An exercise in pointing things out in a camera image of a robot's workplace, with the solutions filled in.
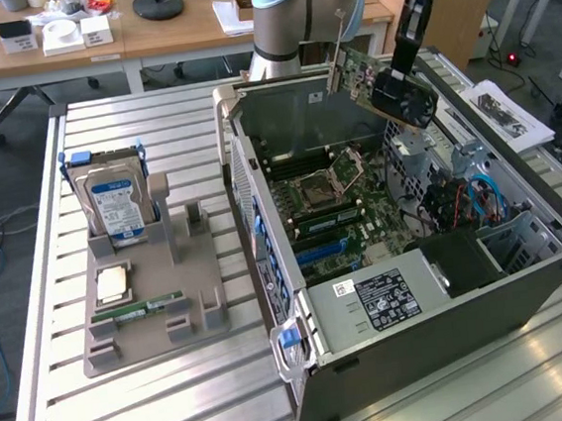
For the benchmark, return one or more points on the graphics card with black fan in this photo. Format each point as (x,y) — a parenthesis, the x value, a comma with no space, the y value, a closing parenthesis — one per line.
(362,68)

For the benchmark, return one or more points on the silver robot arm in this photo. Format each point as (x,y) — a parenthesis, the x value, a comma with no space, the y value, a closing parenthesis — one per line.
(287,21)

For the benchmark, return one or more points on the wooden cabinet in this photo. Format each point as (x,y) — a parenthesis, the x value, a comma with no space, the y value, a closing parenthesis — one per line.
(467,28)

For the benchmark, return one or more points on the metal drive cage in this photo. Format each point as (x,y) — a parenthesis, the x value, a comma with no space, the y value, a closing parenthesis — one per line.
(415,158)

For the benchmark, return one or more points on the black box with red light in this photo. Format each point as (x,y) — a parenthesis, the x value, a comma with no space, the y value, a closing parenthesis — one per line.
(512,58)

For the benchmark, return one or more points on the printed paper stack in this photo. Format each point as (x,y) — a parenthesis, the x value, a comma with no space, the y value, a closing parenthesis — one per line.
(506,114)

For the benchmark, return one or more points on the metal socket cover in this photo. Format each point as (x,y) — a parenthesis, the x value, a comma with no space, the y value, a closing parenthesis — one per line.
(347,164)

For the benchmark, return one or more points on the black RAM slot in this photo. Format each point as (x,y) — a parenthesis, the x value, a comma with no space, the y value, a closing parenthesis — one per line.
(298,161)
(295,155)
(301,168)
(303,173)

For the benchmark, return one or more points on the green motherboard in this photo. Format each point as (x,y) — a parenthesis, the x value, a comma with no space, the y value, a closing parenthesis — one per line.
(376,211)

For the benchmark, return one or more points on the CPU socket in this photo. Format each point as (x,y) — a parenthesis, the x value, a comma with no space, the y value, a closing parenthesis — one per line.
(316,189)

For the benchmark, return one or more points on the white paper pile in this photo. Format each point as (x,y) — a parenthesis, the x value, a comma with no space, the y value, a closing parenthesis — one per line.
(230,21)

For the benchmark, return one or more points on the black PCIe expansion slot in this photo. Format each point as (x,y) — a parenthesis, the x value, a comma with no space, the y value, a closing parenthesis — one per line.
(321,243)

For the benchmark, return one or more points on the blue PCIe expansion slot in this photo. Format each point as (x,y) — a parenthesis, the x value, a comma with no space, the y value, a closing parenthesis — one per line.
(322,255)

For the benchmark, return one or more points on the metal disk bay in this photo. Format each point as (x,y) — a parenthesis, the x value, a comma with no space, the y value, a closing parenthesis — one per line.
(523,242)

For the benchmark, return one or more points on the blue card retention latch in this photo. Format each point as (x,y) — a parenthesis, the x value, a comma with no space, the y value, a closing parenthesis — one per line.
(262,231)
(276,276)
(283,299)
(268,255)

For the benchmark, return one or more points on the black lamp base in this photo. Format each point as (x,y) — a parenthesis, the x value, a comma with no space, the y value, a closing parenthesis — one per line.
(157,6)

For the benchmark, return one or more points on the silver power supply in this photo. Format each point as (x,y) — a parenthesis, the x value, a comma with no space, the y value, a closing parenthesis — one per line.
(332,325)

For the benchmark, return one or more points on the open PC case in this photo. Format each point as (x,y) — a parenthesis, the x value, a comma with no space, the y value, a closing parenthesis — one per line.
(424,356)

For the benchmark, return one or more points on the red small pack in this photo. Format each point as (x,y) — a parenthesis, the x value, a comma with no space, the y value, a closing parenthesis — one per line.
(98,5)

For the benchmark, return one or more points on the white cube box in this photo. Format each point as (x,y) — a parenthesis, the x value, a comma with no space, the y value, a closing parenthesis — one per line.
(96,31)

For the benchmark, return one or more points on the blue case release latch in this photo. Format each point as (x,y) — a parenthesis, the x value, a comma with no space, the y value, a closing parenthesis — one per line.
(289,344)

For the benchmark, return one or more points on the hard disk with blue label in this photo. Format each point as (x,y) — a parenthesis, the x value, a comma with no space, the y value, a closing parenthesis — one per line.
(114,206)

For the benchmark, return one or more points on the flat white box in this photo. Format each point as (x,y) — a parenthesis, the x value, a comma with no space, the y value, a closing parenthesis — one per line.
(63,47)

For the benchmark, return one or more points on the blue disk carrier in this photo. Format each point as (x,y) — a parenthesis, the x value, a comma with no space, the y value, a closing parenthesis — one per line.
(79,158)

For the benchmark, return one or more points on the white tape roll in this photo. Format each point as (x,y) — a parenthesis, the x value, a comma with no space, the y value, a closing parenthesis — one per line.
(58,30)

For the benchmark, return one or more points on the grey parts rack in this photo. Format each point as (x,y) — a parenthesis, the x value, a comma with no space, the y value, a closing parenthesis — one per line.
(154,292)

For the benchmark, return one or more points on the silver CPU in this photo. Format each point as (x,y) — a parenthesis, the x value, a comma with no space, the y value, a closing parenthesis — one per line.
(111,285)

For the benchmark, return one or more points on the black topped white box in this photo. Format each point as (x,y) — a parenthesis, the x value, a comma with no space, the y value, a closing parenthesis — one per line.
(14,29)

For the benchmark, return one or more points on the grey cup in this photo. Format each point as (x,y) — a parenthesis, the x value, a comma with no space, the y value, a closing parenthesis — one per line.
(14,2)

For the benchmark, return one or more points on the black chair base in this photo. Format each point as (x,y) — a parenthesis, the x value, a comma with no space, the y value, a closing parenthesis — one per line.
(12,104)

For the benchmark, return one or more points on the black panel switch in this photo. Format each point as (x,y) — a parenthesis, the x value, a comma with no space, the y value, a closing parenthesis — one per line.
(252,163)

